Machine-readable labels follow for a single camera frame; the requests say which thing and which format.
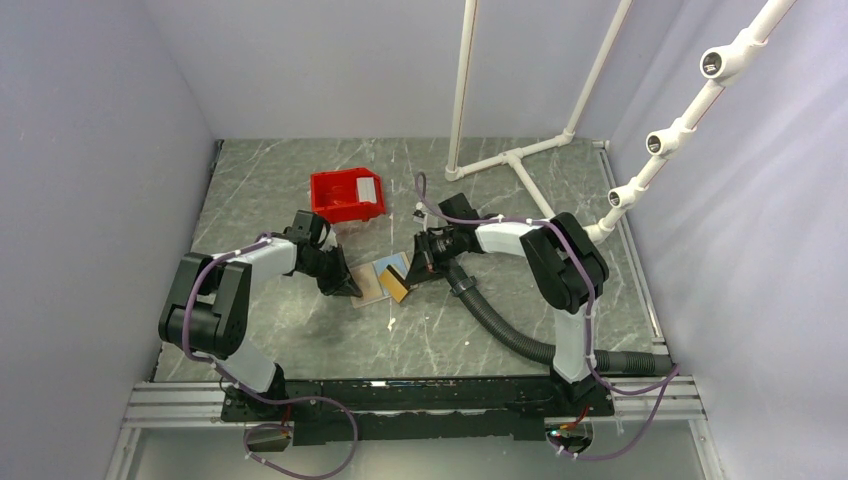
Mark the red plastic bin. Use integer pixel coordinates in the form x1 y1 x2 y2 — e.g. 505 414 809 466
310 167 387 224

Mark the white PVC pipe frame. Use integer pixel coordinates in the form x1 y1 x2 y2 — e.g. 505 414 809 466
445 0 800 245

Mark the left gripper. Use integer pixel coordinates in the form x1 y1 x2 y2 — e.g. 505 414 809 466
300 244 361 298

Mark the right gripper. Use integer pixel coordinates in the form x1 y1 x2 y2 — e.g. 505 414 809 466
404 228 462 288

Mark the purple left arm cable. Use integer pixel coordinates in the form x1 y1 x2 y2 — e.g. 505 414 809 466
178 231 360 480

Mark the tan leather card holder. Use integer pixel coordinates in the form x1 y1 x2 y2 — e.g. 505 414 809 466
351 252 411 308

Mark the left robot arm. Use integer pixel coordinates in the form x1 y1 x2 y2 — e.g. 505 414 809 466
158 210 363 420

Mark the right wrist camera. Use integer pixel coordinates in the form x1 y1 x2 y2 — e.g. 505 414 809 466
438 193 482 225

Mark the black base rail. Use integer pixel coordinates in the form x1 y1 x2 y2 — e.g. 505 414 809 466
221 374 615 446

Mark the stack of white cards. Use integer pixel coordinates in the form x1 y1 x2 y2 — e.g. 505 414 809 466
356 177 379 204

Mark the black corrugated hose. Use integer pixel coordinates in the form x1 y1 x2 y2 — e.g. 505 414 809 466
442 258 674 376

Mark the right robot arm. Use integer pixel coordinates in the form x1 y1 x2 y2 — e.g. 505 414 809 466
404 208 609 415

